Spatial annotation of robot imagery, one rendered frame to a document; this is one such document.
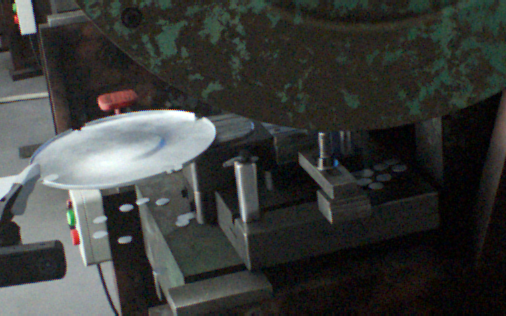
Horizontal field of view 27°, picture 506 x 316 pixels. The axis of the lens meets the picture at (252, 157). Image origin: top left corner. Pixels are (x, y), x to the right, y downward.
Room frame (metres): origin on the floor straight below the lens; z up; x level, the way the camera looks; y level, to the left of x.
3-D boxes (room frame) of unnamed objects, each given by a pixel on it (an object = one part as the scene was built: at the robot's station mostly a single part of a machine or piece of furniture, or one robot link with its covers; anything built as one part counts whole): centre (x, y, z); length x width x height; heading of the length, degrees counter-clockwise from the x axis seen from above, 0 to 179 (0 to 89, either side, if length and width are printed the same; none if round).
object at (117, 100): (1.87, 0.23, 0.72); 0.07 x 0.06 x 0.08; 104
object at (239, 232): (1.60, -0.07, 0.67); 0.45 x 0.30 x 0.06; 14
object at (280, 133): (1.60, -0.06, 0.76); 0.15 x 0.09 x 0.05; 14
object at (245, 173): (1.40, 0.01, 0.75); 0.03 x 0.03 x 0.10; 14
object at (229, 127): (1.56, 0.10, 0.72); 0.25 x 0.14 x 0.14; 104
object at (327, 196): (1.44, -0.11, 0.76); 0.17 x 0.06 x 0.10; 14
